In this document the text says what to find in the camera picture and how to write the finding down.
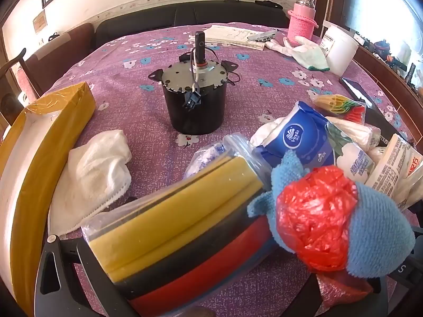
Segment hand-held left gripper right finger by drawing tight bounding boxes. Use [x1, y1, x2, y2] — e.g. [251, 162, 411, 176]
[370, 226, 423, 317]

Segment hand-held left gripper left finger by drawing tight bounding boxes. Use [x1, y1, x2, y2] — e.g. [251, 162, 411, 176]
[34, 234, 140, 317]

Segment blue fluffy cloth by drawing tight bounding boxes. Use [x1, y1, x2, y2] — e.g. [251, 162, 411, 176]
[248, 150, 416, 278]

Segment white towel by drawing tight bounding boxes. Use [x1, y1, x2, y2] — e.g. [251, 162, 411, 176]
[48, 130, 133, 238]

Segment clear bag of foam sheets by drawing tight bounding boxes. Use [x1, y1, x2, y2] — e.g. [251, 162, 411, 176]
[81, 132, 281, 317]

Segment red plastic bag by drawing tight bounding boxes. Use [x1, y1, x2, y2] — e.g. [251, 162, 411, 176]
[277, 166, 359, 272]

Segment yellow cardboard box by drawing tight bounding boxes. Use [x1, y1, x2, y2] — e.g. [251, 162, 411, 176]
[0, 82, 96, 308]

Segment blue tissue pack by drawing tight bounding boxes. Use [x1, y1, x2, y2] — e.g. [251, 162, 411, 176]
[250, 101, 338, 172]

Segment white printed packet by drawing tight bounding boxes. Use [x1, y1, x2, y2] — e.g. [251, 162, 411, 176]
[365, 134, 423, 207]

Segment white green print tissue pack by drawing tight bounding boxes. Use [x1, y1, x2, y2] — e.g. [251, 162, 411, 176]
[327, 122, 377, 183]

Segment white plastic-wrapped pack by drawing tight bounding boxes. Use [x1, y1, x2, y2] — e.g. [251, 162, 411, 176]
[327, 115, 381, 150]

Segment black foil packet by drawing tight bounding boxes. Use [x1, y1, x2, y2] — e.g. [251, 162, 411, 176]
[362, 104, 413, 146]

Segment black motor with metal lid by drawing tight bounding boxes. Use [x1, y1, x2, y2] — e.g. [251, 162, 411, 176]
[148, 31, 240, 136]

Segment bag of colourful clips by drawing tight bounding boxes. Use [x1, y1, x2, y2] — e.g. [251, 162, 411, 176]
[313, 94, 367, 123]

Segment dark wooden chair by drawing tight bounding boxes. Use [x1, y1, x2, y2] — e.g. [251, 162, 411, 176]
[0, 48, 41, 129]

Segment brown padded chair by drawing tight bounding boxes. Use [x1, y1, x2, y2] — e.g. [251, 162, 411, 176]
[25, 23, 95, 97]

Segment black smartphone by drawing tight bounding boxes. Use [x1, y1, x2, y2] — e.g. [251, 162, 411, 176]
[339, 77, 386, 107]

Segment white plastic jar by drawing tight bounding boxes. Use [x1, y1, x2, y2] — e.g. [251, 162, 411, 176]
[322, 26, 359, 76]

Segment white green work glove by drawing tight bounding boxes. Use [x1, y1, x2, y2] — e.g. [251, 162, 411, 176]
[264, 36, 330, 72]

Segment black sofa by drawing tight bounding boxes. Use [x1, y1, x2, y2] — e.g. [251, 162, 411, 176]
[94, 0, 289, 45]

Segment white paper booklet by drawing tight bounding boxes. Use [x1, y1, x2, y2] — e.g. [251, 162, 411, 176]
[188, 24, 279, 51]

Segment pink thermos bottle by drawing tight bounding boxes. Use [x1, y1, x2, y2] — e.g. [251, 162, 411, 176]
[286, 0, 319, 42]

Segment small wall plaque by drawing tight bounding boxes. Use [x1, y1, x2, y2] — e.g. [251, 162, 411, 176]
[32, 10, 48, 34]

